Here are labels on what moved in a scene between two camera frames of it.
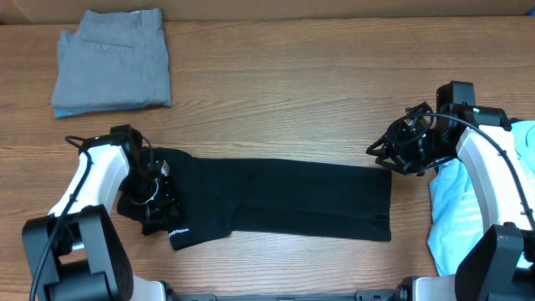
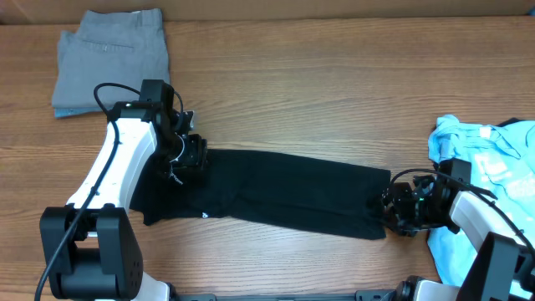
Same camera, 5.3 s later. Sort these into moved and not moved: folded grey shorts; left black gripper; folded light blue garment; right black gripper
Moved: right black gripper; left black gripper
Not moved: folded light blue garment; folded grey shorts
